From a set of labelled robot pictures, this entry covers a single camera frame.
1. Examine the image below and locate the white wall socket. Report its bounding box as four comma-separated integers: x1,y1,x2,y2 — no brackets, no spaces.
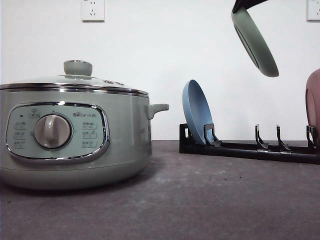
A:
81,0,105,23
305,0,320,23

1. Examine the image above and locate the white wall socket right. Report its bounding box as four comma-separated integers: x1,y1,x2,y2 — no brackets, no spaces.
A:
305,0,320,23

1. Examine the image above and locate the green electric steamer pot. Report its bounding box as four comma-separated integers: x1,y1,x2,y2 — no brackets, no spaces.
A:
0,82,169,190

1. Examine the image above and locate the glass steamer lid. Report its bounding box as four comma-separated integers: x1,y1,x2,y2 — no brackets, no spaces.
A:
0,60,149,97

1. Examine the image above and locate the pink plate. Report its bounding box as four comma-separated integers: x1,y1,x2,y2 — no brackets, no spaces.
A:
305,68,320,147

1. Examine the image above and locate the white wall socket left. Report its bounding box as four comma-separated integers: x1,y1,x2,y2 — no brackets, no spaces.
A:
81,0,105,23

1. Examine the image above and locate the blue plate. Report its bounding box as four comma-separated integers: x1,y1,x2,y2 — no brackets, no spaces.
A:
182,79,213,144

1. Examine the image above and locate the black dish rack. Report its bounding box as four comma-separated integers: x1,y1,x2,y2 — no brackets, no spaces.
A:
179,123,320,164

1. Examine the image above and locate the green plate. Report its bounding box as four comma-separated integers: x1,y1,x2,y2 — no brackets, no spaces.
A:
231,9,279,78

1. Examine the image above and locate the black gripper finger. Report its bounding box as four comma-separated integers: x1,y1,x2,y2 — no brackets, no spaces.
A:
232,0,269,13

